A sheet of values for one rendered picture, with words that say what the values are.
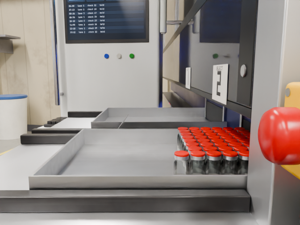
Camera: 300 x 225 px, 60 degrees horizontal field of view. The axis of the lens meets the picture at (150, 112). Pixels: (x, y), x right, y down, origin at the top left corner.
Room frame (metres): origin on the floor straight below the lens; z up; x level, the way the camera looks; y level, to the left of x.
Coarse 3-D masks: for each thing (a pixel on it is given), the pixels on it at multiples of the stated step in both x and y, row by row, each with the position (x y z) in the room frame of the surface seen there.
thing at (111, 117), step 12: (108, 108) 0.89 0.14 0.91; (120, 108) 0.89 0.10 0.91; (132, 108) 0.89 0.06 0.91; (144, 108) 0.89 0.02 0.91; (156, 108) 0.89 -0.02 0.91; (168, 108) 0.89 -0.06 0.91; (180, 108) 0.89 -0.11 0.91; (192, 108) 0.89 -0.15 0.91; (204, 108) 0.89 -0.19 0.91; (96, 120) 0.69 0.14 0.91; (108, 120) 0.83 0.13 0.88; (120, 120) 0.83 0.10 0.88; (132, 120) 0.83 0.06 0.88; (144, 120) 0.83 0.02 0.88; (156, 120) 0.83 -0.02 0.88; (168, 120) 0.83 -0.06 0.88; (180, 120) 0.83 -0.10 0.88; (192, 120) 0.83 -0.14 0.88; (204, 120) 0.83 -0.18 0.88
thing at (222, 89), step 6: (216, 66) 0.45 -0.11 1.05; (222, 66) 0.41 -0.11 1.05; (216, 72) 0.45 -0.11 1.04; (222, 72) 0.41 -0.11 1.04; (216, 78) 0.44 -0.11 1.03; (222, 78) 0.41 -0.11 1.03; (216, 84) 0.44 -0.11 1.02; (222, 84) 0.41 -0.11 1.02; (216, 90) 0.44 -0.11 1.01; (222, 90) 0.40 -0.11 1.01; (216, 96) 0.44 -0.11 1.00; (222, 96) 0.40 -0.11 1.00; (222, 102) 0.40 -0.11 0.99
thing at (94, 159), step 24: (72, 144) 0.46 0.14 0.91; (96, 144) 0.55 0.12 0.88; (120, 144) 0.55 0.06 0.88; (144, 144) 0.55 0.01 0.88; (168, 144) 0.55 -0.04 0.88; (48, 168) 0.35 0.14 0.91; (72, 168) 0.41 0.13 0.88; (96, 168) 0.41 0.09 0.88; (120, 168) 0.41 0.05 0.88; (144, 168) 0.41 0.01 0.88; (168, 168) 0.41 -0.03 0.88
